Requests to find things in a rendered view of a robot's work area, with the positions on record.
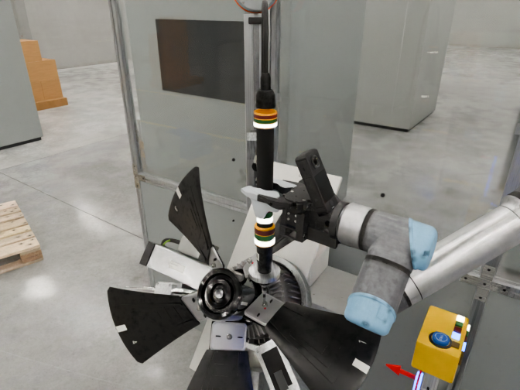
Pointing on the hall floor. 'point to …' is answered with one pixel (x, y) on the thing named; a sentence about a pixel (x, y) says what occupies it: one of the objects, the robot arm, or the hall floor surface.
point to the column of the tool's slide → (250, 90)
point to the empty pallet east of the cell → (17, 238)
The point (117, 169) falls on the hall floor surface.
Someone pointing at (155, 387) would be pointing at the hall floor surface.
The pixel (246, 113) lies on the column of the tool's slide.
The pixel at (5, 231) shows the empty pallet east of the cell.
